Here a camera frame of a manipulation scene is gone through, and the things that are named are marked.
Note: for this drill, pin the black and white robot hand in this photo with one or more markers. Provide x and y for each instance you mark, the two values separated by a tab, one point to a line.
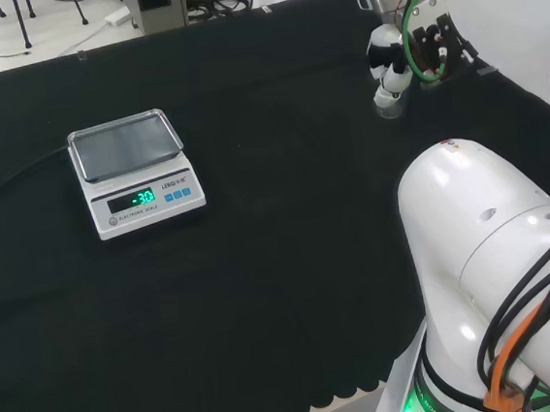
391	78

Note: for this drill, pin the clear glass beaker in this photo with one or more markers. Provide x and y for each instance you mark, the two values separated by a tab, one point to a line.
390	112

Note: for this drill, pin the clear cloth clip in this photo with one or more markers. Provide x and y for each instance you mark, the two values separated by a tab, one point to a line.
266	10
81	55

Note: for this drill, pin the black bench cloth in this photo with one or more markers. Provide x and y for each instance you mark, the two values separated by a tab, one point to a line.
281	215

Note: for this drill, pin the grey metal box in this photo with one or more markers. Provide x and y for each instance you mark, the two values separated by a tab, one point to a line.
159	17

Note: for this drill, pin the white electronic balance steel pan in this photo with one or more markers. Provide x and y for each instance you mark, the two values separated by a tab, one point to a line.
149	213

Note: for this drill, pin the white power strip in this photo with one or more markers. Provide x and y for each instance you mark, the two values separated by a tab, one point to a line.
118	17

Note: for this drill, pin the black stand legs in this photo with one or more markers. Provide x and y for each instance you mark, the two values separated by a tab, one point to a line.
22	26

